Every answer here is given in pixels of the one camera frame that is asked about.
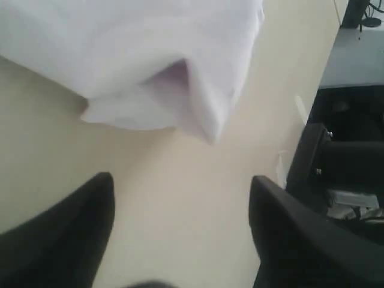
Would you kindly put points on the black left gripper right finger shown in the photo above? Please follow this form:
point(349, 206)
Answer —
point(298, 247)

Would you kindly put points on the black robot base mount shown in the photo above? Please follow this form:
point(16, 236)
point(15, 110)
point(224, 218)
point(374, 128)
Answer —
point(337, 169)

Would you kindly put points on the white t-shirt red logo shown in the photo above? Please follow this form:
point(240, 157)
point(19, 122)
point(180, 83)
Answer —
point(141, 65)

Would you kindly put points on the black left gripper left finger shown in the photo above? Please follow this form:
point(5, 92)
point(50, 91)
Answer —
point(64, 245)

